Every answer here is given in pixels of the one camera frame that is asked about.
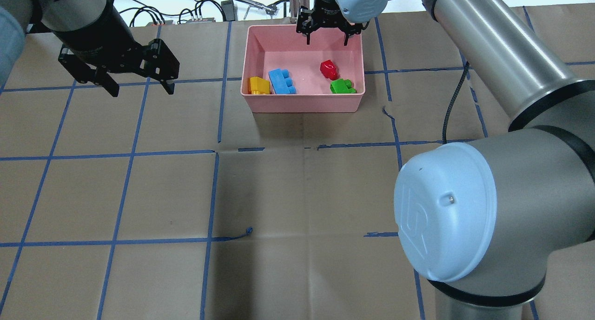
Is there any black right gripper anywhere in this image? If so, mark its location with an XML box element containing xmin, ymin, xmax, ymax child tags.
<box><xmin>296</xmin><ymin>0</ymin><xmax>363</xmax><ymax>47</ymax></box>

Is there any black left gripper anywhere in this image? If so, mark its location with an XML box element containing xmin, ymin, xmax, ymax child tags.
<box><xmin>42</xmin><ymin>0</ymin><xmax>180</xmax><ymax>98</ymax></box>

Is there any red toy block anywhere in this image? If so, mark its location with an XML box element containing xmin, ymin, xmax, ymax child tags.
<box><xmin>319</xmin><ymin>60</ymin><xmax>339</xmax><ymax>80</ymax></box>

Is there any green toy block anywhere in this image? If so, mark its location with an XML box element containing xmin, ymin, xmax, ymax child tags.
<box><xmin>330</xmin><ymin>78</ymin><xmax>357</xmax><ymax>94</ymax></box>

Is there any blue toy block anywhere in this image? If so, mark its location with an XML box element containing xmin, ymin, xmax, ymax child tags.
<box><xmin>268</xmin><ymin>68</ymin><xmax>296</xmax><ymax>94</ymax></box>

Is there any yellow toy block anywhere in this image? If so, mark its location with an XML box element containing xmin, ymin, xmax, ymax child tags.
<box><xmin>248</xmin><ymin>76</ymin><xmax>271</xmax><ymax>95</ymax></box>

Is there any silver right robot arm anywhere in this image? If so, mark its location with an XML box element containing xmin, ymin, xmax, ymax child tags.
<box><xmin>296</xmin><ymin>0</ymin><xmax>595</xmax><ymax>320</ymax></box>

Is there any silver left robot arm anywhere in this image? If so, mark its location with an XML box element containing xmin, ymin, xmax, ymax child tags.
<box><xmin>0</xmin><ymin>0</ymin><xmax>180</xmax><ymax>97</ymax></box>

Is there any pink plastic box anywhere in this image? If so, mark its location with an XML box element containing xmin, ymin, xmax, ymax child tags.
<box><xmin>241</xmin><ymin>25</ymin><xmax>365</xmax><ymax>113</ymax></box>

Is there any black cable bundle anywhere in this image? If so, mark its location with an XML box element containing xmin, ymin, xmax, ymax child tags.
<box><xmin>114</xmin><ymin>0</ymin><xmax>224</xmax><ymax>27</ymax></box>

